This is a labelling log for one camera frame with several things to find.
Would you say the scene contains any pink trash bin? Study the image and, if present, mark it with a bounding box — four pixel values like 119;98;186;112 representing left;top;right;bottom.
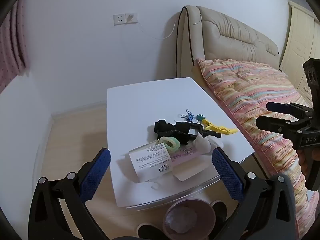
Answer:
162;198;217;240

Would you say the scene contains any black fabric bow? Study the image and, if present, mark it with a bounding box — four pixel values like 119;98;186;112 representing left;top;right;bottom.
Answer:
154;120;194;146

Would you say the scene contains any pink paper box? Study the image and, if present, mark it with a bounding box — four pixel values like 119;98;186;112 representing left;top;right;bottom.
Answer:
140;140;208;182

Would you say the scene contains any beige padded bed headboard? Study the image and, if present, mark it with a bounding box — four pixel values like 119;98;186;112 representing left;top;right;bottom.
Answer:
176;5;280;90

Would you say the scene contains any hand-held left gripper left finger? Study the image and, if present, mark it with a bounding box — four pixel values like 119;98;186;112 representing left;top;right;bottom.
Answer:
28;147;112;240

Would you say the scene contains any blue binder clip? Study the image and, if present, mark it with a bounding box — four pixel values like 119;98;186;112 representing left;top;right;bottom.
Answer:
181;109;195;122

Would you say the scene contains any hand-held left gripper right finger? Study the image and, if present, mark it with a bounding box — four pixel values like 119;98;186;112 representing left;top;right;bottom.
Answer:
212;147;299;240

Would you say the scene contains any white wall socket with plug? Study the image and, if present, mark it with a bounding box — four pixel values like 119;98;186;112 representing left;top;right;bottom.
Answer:
125;12;138;24

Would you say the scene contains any white crumpled paper scrap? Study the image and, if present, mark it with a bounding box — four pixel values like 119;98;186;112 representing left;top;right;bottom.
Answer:
136;177;162;192

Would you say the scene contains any white tissue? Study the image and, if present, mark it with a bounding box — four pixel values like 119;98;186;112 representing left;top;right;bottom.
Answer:
194;137;224;155

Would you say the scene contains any green and pink scrunchie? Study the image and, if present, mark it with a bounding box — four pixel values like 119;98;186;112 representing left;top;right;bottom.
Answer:
156;136;181;153

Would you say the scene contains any black bent tube handle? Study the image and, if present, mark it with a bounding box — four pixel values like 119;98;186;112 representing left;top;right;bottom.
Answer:
189;122;222;142

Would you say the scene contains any pink curtain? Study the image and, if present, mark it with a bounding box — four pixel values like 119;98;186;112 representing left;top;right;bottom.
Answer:
0;0;30;93

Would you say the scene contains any white table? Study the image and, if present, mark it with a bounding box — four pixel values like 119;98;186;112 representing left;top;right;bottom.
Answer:
107;77;255;208

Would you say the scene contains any yellow plastic clip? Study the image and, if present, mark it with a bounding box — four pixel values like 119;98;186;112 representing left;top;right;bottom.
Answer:
202;119;237;135

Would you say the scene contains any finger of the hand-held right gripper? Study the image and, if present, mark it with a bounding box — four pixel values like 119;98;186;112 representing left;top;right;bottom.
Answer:
266;102;314;117
255;115;313;139

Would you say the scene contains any white charging cable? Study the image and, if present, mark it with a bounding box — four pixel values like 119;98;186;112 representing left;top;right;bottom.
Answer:
131;14;202;40

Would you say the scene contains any white printed paper leaflet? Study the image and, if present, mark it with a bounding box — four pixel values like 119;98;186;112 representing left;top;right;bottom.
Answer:
129;142;176;177

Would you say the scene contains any person's right hand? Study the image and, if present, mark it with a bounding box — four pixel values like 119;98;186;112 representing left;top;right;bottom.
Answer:
298;152;309;178

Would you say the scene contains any cream wardrobe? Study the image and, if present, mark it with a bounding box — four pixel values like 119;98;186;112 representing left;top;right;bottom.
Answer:
279;1;320;105

